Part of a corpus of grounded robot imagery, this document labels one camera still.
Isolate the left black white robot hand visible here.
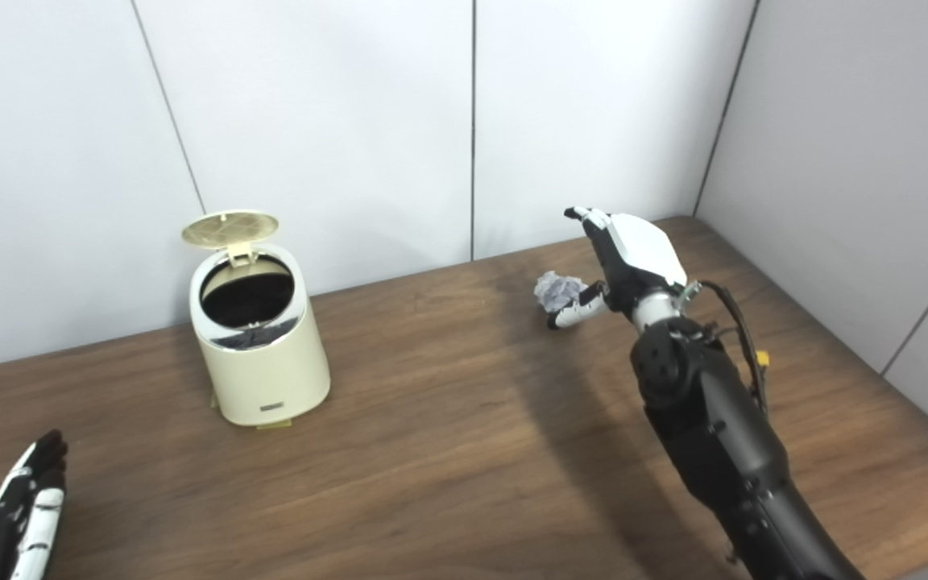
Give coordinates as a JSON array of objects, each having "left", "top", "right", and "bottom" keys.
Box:
[{"left": 0, "top": 429, "right": 70, "bottom": 580}]

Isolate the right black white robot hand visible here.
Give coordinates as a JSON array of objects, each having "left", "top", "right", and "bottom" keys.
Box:
[{"left": 546, "top": 206, "right": 689, "bottom": 331}]

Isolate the white paper ball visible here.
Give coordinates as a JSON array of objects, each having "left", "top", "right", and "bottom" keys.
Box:
[{"left": 534, "top": 271, "right": 586, "bottom": 313}]

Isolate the cream round bin lid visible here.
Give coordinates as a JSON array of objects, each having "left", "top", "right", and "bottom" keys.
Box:
[{"left": 182, "top": 211, "right": 280, "bottom": 267}]

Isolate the cream-colored bin body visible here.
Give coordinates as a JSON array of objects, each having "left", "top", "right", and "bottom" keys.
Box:
[{"left": 188, "top": 244, "right": 332, "bottom": 428}]

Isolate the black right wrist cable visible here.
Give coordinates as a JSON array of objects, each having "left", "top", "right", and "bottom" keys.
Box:
[{"left": 677, "top": 280, "right": 773, "bottom": 420}]

